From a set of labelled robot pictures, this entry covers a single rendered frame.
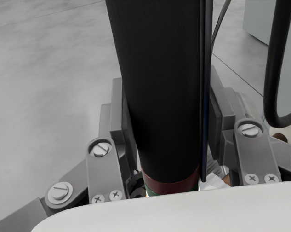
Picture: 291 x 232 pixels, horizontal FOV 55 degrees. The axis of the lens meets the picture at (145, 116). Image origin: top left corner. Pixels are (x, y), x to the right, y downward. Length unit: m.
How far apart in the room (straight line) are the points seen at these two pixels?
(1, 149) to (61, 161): 0.58
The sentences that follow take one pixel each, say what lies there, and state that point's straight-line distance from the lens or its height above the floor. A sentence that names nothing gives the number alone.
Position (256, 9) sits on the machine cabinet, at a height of 0.34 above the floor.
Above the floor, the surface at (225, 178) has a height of 1.36.
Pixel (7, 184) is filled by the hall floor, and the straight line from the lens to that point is 2.29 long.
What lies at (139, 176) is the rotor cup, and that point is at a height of 1.24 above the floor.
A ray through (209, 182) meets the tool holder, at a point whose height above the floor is 1.36.
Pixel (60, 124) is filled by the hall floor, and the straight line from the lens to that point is 2.53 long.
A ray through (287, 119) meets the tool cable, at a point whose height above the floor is 1.39.
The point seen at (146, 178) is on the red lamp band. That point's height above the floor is 1.44.
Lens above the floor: 1.56
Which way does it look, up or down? 41 degrees down
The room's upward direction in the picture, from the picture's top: 10 degrees counter-clockwise
